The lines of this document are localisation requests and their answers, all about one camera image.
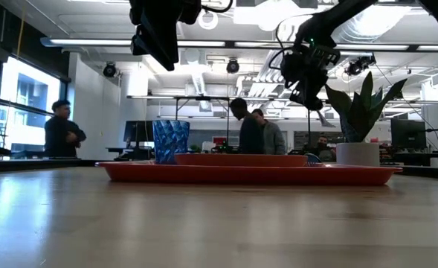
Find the black computer monitor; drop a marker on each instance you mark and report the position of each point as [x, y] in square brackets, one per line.
[138, 131]
[408, 134]

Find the orange plastic plate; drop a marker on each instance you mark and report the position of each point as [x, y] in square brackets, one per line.
[241, 160]

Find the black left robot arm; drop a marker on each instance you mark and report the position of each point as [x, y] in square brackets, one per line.
[155, 3]

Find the black metal frame stand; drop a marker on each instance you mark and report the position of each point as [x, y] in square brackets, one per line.
[203, 98]

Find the large window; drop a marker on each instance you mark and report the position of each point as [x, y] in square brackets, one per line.
[29, 100]

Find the green leafy plant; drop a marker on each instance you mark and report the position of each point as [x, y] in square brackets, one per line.
[363, 111]

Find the blue faceted plastic cup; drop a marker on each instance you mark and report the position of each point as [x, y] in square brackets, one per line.
[171, 141]

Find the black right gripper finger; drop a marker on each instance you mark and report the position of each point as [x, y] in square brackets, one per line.
[296, 97]
[315, 104]

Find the person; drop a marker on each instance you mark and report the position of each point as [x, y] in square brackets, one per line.
[324, 149]
[250, 134]
[274, 137]
[62, 134]

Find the black ceiling spotlight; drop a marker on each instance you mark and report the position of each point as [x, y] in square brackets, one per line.
[232, 66]
[109, 70]
[360, 65]

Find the red plastic tray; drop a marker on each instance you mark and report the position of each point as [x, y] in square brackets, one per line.
[248, 176]

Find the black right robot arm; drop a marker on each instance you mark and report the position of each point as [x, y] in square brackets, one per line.
[337, 15]

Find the white plant pot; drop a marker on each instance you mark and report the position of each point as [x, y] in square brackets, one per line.
[358, 154]

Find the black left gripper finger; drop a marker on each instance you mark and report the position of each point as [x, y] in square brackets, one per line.
[144, 46]
[164, 46]

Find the long ceiling strip light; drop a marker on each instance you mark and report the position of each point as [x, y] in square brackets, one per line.
[92, 42]

